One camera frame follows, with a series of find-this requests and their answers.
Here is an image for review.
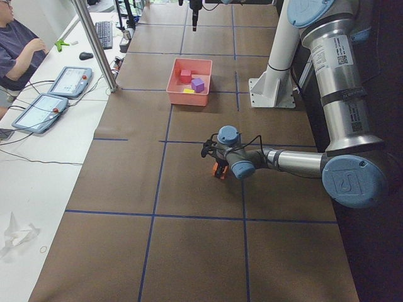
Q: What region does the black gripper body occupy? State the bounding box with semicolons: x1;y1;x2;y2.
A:
216;156;229;167
189;0;202;9

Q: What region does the orange foam block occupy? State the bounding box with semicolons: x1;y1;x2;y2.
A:
212;162;229;180

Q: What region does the red foam block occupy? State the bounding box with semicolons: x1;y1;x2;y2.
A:
179;69;192;84

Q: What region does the purple foam block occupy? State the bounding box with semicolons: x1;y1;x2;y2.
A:
191;78;205;93

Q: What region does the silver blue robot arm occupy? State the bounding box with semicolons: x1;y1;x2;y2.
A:
201;1;392;208

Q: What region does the pink plastic bin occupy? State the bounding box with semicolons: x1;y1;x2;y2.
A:
166;58;212;106

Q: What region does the small metal cylinder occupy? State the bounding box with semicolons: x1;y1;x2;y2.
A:
122;28;132;40

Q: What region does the black keyboard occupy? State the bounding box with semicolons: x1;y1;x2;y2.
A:
94;21;113;50

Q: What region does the black computer mouse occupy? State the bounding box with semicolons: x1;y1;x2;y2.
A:
79;52;94;60

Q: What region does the green clamp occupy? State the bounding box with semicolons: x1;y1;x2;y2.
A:
55;39;70;52

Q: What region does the upper teach pendant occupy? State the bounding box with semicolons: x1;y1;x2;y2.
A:
48;66;93;98

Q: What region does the teach pendant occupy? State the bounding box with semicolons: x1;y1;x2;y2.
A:
12;93;69;134
48;66;93;98

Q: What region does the seated person in blue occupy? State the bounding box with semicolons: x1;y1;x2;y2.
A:
1;1;48;116

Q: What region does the lower teach pendant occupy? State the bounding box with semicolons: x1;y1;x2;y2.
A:
12;93;69;134

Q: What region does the crumpled white paper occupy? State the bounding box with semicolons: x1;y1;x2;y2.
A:
1;212;41;258

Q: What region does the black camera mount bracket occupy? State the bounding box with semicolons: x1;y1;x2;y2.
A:
201;137;220;159

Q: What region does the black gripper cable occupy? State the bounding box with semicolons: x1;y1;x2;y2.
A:
204;133;271;167

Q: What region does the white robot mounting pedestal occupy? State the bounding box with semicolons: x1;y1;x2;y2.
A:
249;1;300;109

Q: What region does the aluminium frame post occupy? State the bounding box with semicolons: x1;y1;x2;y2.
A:
71;0;118;92

